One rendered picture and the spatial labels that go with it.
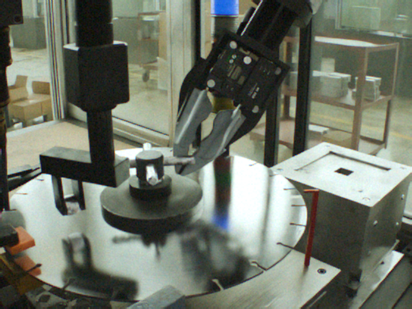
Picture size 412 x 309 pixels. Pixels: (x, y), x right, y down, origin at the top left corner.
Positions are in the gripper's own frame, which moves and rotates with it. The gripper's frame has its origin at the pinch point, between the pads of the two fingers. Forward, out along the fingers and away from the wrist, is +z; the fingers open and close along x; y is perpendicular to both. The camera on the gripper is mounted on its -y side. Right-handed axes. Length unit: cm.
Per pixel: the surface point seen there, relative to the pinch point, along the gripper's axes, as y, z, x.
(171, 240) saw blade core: 9.1, 5.3, 1.9
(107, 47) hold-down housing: 13.0, -7.3, -10.6
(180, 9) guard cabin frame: -56, -20, -15
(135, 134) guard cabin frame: -76, 14, -11
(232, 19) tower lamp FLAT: -21.9, -19.1, -3.5
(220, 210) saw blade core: 3.3, 1.9, 5.4
